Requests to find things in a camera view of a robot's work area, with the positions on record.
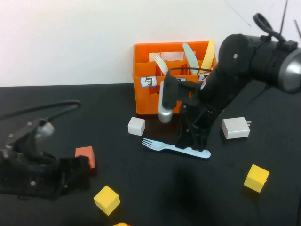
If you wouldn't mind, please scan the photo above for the white power adapter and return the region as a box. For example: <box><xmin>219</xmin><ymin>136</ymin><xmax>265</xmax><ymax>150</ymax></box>
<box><xmin>221</xmin><ymin>117</ymin><xmax>252</xmax><ymax>140</ymax></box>

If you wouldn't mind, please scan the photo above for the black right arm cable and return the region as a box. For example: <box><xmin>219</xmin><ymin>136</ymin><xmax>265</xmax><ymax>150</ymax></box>
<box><xmin>253</xmin><ymin>13</ymin><xmax>299</xmax><ymax>50</ymax></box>

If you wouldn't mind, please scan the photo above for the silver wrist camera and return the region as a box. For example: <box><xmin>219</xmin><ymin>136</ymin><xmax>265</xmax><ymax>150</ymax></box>
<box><xmin>158</xmin><ymin>73</ymin><xmax>181</xmax><ymax>123</ymax></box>
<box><xmin>27</xmin><ymin>117</ymin><xmax>56</xmax><ymax>142</ymax></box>

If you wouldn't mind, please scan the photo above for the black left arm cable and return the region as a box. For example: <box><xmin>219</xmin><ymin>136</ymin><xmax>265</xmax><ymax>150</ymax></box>
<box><xmin>0</xmin><ymin>100</ymin><xmax>82</xmax><ymax>121</ymax></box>

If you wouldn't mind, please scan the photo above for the light blue plastic fork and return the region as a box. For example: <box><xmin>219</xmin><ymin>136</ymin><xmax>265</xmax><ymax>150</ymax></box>
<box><xmin>141</xmin><ymin>137</ymin><xmax>211</xmax><ymax>160</ymax></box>

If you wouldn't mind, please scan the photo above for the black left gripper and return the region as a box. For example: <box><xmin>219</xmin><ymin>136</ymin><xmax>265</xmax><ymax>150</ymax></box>
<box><xmin>0</xmin><ymin>150</ymin><xmax>91</xmax><ymax>201</ymax></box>

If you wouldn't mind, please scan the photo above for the pale grey plastic knife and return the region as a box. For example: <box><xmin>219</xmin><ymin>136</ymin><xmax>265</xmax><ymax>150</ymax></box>
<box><xmin>182</xmin><ymin>42</ymin><xmax>199</xmax><ymax>75</ymax></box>

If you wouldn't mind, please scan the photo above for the orange-red foam cube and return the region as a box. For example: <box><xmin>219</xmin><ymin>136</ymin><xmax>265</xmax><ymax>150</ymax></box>
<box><xmin>75</xmin><ymin>146</ymin><xmax>95</xmax><ymax>170</ymax></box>

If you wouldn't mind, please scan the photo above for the cream plastic fork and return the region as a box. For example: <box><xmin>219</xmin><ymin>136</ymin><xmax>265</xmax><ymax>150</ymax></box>
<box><xmin>151</xmin><ymin>53</ymin><xmax>169</xmax><ymax>76</ymax></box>

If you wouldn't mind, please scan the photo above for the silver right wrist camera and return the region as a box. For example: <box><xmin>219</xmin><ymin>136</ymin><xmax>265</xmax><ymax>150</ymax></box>
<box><xmin>158</xmin><ymin>73</ymin><xmax>181</xmax><ymax>123</ymax></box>

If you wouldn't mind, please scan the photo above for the yellow plastic knife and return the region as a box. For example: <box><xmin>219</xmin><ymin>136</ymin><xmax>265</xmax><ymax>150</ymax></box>
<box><xmin>198</xmin><ymin>39</ymin><xmax>215</xmax><ymax>74</ymax></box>

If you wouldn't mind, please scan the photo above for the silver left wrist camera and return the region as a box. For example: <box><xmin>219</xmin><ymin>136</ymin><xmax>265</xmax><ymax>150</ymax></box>
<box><xmin>27</xmin><ymin>117</ymin><xmax>56</xmax><ymax>142</ymax></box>

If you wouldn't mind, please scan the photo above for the white foam cube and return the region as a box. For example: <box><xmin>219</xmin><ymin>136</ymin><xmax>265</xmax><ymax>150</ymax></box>
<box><xmin>127</xmin><ymin>117</ymin><xmax>146</xmax><ymax>137</ymax></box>

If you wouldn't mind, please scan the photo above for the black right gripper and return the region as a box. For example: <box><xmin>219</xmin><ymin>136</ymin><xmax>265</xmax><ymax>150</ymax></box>
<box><xmin>175</xmin><ymin>101</ymin><xmax>213</xmax><ymax>152</ymax></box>

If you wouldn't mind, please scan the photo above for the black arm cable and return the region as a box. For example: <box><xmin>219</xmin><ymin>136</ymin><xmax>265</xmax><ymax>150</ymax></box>
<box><xmin>253</xmin><ymin>13</ymin><xmax>299</xmax><ymax>50</ymax></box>
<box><xmin>0</xmin><ymin>100</ymin><xmax>82</xmax><ymax>121</ymax></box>

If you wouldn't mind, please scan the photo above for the white label spoon character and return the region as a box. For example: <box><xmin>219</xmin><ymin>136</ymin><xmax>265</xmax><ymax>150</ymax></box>
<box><xmin>140</xmin><ymin>76</ymin><xmax>158</xmax><ymax>88</ymax></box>

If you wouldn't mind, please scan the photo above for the yellow foam cube with notch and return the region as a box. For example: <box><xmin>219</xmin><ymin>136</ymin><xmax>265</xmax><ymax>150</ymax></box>
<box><xmin>243</xmin><ymin>164</ymin><xmax>270</xmax><ymax>194</ymax></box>

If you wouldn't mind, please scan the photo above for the orange plastic cutlery holder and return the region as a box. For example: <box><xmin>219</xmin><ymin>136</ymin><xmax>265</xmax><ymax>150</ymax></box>
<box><xmin>133</xmin><ymin>41</ymin><xmax>219</xmax><ymax>116</ymax></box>

